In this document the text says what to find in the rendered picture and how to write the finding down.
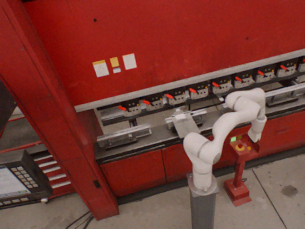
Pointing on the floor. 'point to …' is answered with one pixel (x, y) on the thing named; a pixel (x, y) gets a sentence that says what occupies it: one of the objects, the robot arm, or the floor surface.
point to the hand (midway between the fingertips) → (252, 140)
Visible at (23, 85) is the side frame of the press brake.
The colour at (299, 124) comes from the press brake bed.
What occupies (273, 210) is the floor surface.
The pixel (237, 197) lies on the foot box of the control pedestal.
